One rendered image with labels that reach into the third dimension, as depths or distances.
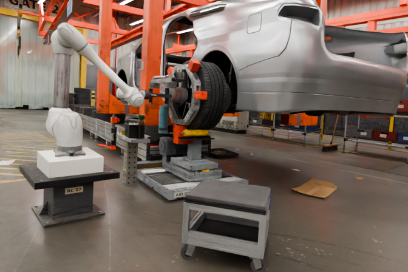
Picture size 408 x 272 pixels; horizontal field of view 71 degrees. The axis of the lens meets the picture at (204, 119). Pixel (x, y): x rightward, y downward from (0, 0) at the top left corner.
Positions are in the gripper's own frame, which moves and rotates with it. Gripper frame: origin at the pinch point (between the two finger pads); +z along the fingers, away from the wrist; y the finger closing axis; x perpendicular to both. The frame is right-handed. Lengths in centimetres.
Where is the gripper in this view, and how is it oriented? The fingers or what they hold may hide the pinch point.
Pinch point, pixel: (166, 96)
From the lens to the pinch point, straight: 243.5
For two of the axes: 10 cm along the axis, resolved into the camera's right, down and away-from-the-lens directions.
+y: 5.5, 0.8, -8.3
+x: 0.5, -10.0, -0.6
